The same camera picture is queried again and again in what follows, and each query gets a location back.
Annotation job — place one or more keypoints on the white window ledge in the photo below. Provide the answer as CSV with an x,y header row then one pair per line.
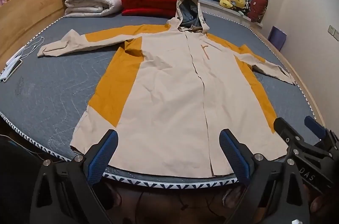
x,y
212,4

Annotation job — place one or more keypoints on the dark red backpack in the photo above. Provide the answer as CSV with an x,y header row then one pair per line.
x,y
258,9

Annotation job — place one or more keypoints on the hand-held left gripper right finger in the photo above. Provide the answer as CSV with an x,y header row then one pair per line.
x,y
235,157

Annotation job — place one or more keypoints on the purple box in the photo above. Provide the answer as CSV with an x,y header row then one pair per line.
x,y
277,38

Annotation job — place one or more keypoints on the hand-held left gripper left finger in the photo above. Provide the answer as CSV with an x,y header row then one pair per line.
x,y
102,157

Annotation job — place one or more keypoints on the beige and yellow hooded jacket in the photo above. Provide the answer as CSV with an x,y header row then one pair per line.
x,y
169,96

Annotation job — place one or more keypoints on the blue-grey table mat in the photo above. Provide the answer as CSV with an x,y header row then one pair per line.
x,y
53,96

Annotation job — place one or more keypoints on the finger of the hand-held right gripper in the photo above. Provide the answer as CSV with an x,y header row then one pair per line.
x,y
290,137
315,126

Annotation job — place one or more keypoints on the white smartphone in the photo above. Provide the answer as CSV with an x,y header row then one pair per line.
x,y
12,70

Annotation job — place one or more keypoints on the wooden bed frame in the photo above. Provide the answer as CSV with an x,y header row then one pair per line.
x,y
39,6

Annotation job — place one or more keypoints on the black white striped cloth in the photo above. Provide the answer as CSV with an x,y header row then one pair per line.
x,y
245,8

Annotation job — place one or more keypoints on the wall socket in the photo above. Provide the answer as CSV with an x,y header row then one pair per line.
x,y
334,32

